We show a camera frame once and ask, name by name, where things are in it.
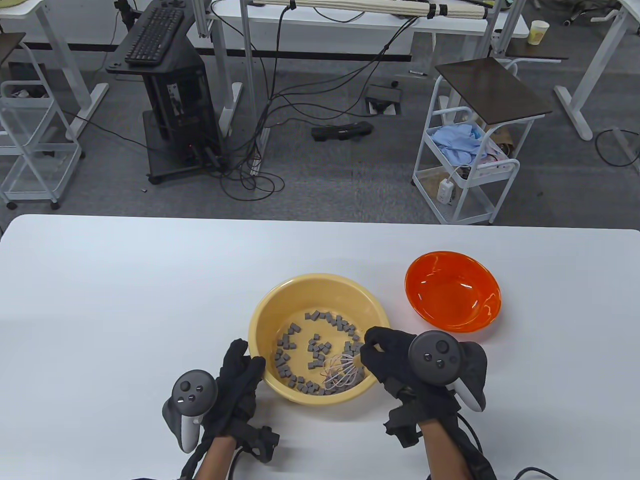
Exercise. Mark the person's left hand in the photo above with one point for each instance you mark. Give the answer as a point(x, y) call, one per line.
point(235, 385)

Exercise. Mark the person's right hand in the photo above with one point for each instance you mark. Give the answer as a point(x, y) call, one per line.
point(390, 357)

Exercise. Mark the pile of grey toy blocks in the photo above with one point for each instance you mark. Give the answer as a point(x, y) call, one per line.
point(317, 350)

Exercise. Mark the orange plastic bowl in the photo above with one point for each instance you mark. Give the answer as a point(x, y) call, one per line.
point(450, 290)

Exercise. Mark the yellow plastic basin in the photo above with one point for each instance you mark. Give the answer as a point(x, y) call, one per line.
point(300, 295)

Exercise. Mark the person's left forearm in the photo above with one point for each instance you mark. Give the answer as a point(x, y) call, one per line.
point(215, 460)

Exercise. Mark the person's right forearm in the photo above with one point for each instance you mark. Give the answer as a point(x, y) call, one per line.
point(445, 452)

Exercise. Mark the black forearm sensor box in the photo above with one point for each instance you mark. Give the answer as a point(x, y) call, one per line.
point(482, 467)

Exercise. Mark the grey right hand controller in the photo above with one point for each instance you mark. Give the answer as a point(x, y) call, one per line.
point(435, 355)

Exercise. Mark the grey hand controller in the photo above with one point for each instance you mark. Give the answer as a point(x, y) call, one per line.
point(190, 397)
point(435, 355)

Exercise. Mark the grey left hand controller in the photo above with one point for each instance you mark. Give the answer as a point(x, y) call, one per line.
point(190, 397)

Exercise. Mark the white power adapter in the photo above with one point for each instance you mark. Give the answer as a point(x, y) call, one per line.
point(445, 192)

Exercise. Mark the blue cloth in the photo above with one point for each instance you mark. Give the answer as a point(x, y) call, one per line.
point(455, 142)

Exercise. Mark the black power strip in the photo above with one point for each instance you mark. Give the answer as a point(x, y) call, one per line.
point(342, 131)

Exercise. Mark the floor socket box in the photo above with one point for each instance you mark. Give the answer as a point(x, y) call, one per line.
point(382, 95)

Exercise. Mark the white cart with brown top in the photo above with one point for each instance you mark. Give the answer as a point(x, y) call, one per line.
point(492, 90)

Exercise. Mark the black computer cart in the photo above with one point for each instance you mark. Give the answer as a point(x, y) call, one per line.
point(185, 95)

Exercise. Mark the white desk with rolled mat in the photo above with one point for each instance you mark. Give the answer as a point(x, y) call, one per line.
point(320, 25)

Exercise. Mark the brown side table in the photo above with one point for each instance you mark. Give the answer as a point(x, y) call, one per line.
point(535, 50)

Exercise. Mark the paper cup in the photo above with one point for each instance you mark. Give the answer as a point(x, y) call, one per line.
point(538, 34)

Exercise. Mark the black keyboard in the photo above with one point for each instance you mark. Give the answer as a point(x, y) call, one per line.
point(152, 37)

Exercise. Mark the brown board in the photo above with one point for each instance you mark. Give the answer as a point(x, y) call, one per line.
point(10, 47)

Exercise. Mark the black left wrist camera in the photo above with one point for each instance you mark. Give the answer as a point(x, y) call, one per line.
point(262, 442)

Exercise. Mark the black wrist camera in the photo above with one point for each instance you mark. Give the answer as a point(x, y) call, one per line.
point(402, 425)
point(262, 442)

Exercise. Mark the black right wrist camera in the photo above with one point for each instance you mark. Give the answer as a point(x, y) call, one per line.
point(402, 425)

